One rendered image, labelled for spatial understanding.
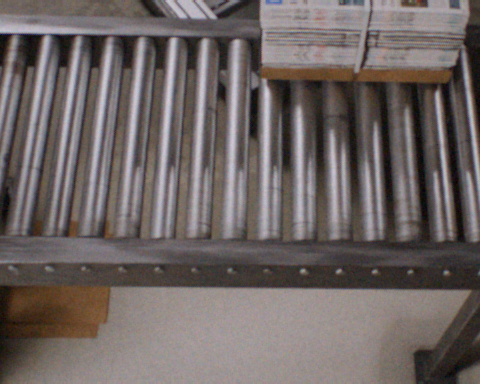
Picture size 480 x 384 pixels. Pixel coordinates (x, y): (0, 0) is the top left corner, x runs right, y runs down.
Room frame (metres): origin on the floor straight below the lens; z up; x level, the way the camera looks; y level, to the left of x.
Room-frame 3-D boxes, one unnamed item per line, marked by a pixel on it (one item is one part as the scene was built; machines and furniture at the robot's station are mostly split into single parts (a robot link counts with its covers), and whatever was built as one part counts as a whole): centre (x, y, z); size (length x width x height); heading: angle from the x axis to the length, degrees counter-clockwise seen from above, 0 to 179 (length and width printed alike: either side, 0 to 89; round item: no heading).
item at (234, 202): (0.81, 0.13, 0.77); 0.47 x 0.05 x 0.05; 5
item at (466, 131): (0.86, -0.32, 0.77); 0.47 x 0.05 x 0.05; 5
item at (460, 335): (0.61, -0.40, 0.34); 0.06 x 0.06 x 0.68; 5
